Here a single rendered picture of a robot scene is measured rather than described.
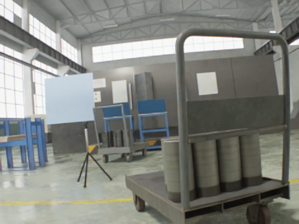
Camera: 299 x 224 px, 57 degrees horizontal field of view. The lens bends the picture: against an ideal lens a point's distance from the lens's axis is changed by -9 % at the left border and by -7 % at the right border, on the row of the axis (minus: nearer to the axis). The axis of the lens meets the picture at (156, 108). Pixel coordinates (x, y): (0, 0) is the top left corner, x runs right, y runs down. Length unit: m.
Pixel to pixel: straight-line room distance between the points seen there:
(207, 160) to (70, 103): 6.65
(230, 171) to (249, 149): 0.15
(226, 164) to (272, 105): 0.34
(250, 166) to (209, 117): 0.42
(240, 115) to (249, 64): 6.58
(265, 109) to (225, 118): 0.21
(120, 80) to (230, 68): 2.79
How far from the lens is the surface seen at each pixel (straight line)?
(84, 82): 7.76
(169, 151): 1.29
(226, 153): 1.40
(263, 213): 1.57
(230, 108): 1.23
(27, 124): 5.20
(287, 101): 1.41
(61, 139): 7.90
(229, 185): 1.43
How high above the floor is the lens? 0.62
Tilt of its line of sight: 2 degrees up
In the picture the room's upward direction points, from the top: 5 degrees counter-clockwise
